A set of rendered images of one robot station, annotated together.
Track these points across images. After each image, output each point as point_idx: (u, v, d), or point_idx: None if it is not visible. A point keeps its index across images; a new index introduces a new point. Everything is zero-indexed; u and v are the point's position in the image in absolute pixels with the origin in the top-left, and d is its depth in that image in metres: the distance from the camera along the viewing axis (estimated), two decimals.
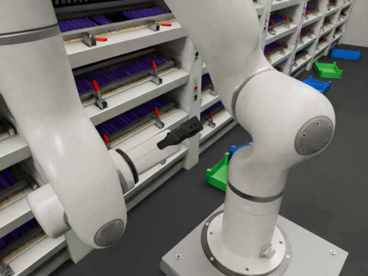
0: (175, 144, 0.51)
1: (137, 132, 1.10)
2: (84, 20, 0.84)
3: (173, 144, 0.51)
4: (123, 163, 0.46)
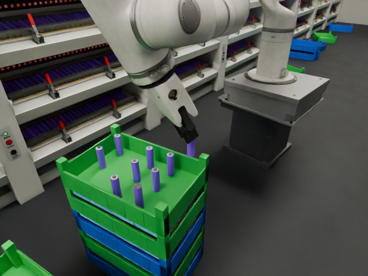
0: None
1: (188, 46, 1.57)
2: None
3: None
4: None
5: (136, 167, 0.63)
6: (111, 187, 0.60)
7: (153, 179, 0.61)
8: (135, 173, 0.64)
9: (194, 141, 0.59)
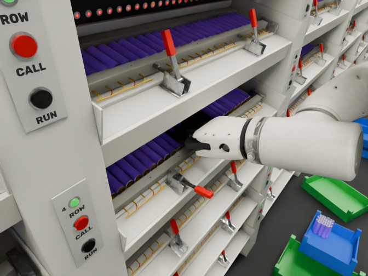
0: None
1: (204, 245, 0.84)
2: (159, 135, 0.59)
3: None
4: None
5: None
6: None
7: None
8: None
9: (173, 131, 0.59)
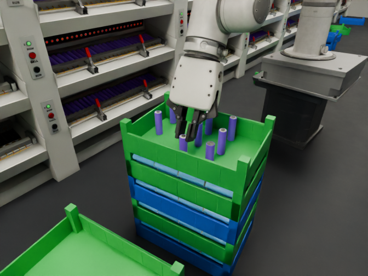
0: None
1: None
2: None
3: None
4: (184, 49, 0.55)
5: (200, 129, 0.62)
6: (179, 147, 0.58)
7: (220, 140, 0.59)
8: (198, 136, 0.62)
9: None
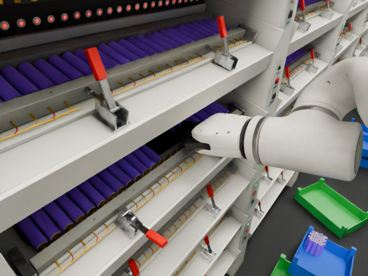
0: None
1: (180, 275, 0.76)
2: (115, 162, 0.51)
3: None
4: (246, 154, 0.44)
5: None
6: (170, 130, 0.59)
7: None
8: None
9: (134, 168, 0.52)
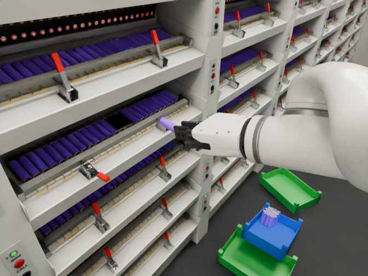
0: None
1: (142, 229, 0.97)
2: (82, 132, 0.72)
3: None
4: (246, 153, 0.44)
5: None
6: (128, 119, 0.81)
7: (174, 132, 0.60)
8: None
9: (97, 137, 0.72)
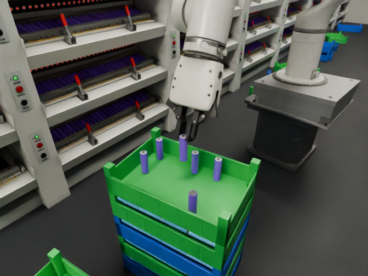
0: None
1: None
2: None
3: None
4: (184, 49, 0.55)
5: (184, 143, 0.57)
6: None
7: None
8: (183, 150, 0.58)
9: None
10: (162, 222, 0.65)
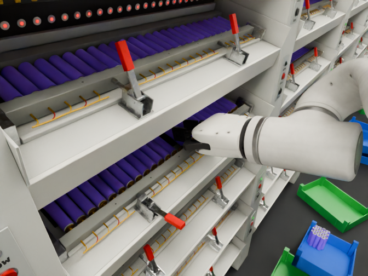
0: None
1: (189, 264, 0.79)
2: (132, 152, 0.54)
3: None
4: (246, 154, 0.44)
5: None
6: None
7: None
8: None
9: (150, 159, 0.54)
10: None
